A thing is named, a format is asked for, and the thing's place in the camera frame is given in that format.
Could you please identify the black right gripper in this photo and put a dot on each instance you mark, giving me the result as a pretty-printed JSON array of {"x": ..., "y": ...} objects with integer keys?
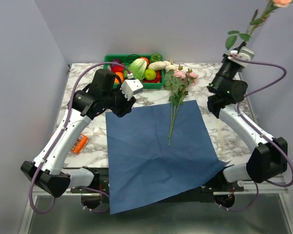
[{"x": 225, "y": 59}]

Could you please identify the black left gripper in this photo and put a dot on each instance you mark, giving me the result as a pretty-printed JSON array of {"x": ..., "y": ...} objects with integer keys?
[{"x": 126, "y": 107}]

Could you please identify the peach artificial rose stem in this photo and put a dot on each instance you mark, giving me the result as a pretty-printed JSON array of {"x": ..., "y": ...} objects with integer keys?
[{"x": 256, "y": 21}]

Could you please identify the pink artificial flower bouquet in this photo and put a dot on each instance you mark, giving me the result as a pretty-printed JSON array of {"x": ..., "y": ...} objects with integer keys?
[{"x": 177, "y": 82}]

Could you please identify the beige printed ribbon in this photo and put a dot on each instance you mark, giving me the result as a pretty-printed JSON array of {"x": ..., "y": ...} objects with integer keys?
[{"x": 220, "y": 136}]

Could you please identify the blue wrapping paper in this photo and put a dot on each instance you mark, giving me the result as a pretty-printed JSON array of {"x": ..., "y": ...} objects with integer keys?
[{"x": 152, "y": 157}]

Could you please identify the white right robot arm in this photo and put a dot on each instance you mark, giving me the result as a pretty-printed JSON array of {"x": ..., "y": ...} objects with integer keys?
[{"x": 269, "y": 155}]

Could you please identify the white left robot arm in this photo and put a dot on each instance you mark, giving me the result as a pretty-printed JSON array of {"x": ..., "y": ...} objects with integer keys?
[{"x": 46, "y": 170}]

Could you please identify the green plastic basket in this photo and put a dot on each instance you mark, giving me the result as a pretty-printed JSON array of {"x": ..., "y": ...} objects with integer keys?
[{"x": 127, "y": 59}]

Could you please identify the orange toy fruit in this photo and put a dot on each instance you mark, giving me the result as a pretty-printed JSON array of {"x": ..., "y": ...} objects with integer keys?
[{"x": 121, "y": 76}]

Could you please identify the green toy lime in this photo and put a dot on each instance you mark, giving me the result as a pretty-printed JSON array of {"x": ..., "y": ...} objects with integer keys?
[{"x": 150, "y": 74}]

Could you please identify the red toy pepper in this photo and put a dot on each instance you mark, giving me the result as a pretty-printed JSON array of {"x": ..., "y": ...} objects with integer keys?
[{"x": 117, "y": 68}]

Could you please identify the green toy cabbage leaf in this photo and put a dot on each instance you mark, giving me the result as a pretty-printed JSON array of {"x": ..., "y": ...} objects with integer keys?
[{"x": 137, "y": 68}]

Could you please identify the red toy chili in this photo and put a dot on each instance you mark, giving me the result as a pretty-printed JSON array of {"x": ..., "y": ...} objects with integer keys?
[{"x": 157, "y": 80}]

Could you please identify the purple toy onion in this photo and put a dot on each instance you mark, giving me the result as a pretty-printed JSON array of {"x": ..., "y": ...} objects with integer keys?
[{"x": 116, "y": 61}]

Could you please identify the beige toy potato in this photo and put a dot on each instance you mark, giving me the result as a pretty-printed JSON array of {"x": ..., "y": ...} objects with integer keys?
[{"x": 158, "y": 65}]

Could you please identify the green toy bell pepper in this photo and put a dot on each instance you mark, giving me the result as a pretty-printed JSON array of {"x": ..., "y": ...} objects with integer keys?
[{"x": 155, "y": 58}]

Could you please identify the orange snack box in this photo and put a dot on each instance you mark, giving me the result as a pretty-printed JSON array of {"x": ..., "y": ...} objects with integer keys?
[{"x": 76, "y": 148}]

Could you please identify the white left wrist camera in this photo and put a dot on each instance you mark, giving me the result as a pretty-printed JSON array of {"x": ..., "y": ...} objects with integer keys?
[{"x": 131, "y": 87}]

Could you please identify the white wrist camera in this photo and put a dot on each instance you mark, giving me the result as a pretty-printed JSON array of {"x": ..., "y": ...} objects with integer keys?
[
  {"x": 131, "y": 87},
  {"x": 236, "y": 55}
]

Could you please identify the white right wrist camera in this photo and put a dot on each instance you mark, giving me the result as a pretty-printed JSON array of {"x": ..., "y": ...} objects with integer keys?
[{"x": 236, "y": 55}]

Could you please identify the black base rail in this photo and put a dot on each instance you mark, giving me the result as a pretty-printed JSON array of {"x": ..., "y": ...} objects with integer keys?
[{"x": 86, "y": 180}]

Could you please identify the aluminium frame rail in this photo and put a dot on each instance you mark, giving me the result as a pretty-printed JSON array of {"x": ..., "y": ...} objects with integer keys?
[{"x": 246, "y": 187}]

